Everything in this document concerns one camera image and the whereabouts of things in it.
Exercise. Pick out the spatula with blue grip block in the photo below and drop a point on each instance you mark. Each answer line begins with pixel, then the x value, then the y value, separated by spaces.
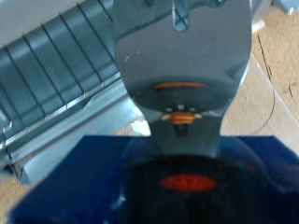
pixel 180 62

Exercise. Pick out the silver toaster oven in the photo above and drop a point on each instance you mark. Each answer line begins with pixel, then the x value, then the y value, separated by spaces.
pixel 18 18

